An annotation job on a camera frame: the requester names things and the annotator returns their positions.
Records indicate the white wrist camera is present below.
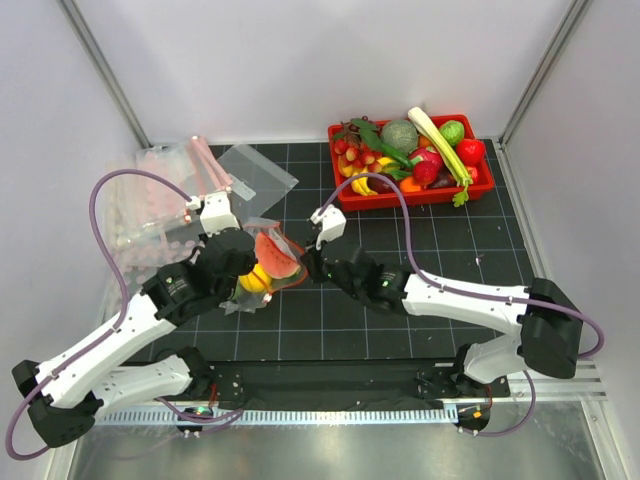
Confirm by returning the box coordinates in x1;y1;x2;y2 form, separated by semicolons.
309;204;346;250
185;190;241;237

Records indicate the green toy custard apple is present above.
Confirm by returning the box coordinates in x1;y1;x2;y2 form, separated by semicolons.
439;120;465;148

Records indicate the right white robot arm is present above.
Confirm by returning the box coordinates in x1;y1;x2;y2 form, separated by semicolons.
302;243;586;396

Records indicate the purple cable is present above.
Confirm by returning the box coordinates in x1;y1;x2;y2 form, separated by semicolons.
4;168;246;461
319;172;606;437

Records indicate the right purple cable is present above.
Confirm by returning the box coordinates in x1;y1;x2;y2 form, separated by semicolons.
319;172;606;437

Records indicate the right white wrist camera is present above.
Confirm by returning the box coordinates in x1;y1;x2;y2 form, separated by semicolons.
309;204;346;250

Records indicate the red plastic food tray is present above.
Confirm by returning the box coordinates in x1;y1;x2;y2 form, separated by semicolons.
328;108;495;212

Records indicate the toy cherry bunch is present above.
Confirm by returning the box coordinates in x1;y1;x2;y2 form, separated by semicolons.
331;116;382;168

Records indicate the yellow toy banana bunch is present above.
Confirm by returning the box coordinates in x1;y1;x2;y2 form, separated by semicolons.
338;156;398;196

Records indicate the pink toy dragon fruit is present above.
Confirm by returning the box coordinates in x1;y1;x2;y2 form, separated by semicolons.
409;146;444;171

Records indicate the green toy melon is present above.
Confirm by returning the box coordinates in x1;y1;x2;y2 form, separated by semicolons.
381;118;419;155

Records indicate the yellow toy bell pepper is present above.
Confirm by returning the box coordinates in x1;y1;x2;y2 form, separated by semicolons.
238;263;273;293

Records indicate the orange toy carrot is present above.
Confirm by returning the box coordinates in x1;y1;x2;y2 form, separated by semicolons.
399;176;423;194

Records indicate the clear zip bag on mat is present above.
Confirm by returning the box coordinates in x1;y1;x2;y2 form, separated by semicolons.
217;145;299;221

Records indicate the red toy tomato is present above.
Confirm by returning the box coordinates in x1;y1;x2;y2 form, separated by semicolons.
455;138;486;167

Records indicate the toy watermelon slice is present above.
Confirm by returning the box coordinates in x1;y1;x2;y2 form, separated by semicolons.
255;232;300;279

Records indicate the toy celery stalk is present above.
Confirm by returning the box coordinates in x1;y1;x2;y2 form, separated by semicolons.
407;107;472;207

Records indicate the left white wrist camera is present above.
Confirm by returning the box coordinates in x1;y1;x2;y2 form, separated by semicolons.
185;190;241;237

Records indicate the aluminium cable duct rail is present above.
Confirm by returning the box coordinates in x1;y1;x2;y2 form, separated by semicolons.
95;362;607;429

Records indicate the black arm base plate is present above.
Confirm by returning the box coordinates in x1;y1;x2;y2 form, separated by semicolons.
152;357;511;404

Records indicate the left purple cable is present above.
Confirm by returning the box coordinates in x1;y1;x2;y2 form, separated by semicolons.
4;168;246;461

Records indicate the orange-zipper clear zip bag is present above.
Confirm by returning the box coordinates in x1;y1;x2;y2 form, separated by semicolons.
220;217;308;315

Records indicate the dark red toy apple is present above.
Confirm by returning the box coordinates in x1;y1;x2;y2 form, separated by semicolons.
367;173;397;194

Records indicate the green toy pea pod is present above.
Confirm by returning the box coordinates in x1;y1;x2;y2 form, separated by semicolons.
372;142;413;169

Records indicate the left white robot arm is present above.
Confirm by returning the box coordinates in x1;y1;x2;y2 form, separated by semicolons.
12;228;256;448

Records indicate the red toy strawberry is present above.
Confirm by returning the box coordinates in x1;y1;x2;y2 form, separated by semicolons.
466;166;480;185

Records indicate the pink-zipper zip bag stack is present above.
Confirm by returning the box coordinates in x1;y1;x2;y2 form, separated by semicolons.
104;136;232;295

